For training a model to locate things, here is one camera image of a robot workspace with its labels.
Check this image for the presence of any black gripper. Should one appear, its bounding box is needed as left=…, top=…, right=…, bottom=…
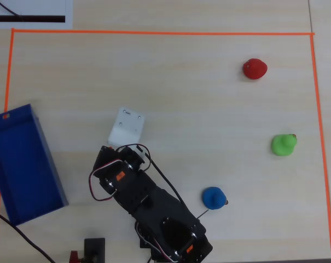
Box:
left=94, top=145, right=152, bottom=172

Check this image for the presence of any blue plastic box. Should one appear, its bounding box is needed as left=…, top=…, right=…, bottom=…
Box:
left=0, top=103, right=69, bottom=227

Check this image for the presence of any blue toy fruit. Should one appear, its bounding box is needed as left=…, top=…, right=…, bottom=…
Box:
left=201, top=186, right=229, bottom=210

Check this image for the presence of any orange tape strip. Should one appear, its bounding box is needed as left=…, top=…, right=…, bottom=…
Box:
left=309, top=34, right=331, bottom=260
left=0, top=28, right=16, bottom=263
left=11, top=28, right=316, bottom=37

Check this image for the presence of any white paper with black bar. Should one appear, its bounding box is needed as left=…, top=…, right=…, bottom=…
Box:
left=0, top=0, right=73, bottom=30

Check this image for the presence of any red toy fruit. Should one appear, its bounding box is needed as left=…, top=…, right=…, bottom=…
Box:
left=242, top=58, right=268, bottom=81

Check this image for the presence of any green toy fruit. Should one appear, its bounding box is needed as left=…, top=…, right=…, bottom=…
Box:
left=271, top=133, right=298, bottom=157

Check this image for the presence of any red white black servo wire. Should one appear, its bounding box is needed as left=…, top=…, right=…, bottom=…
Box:
left=88, top=158, right=123, bottom=202

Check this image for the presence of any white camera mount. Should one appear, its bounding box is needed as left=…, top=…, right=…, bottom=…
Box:
left=107, top=106, right=146, bottom=147

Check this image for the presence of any black camera cable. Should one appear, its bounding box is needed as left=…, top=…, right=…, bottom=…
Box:
left=115, top=143, right=199, bottom=220

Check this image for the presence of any thick black cable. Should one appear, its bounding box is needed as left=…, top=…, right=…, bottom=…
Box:
left=0, top=207, right=56, bottom=263

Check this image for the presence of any thin black cable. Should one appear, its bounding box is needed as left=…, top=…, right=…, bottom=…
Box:
left=0, top=0, right=24, bottom=21

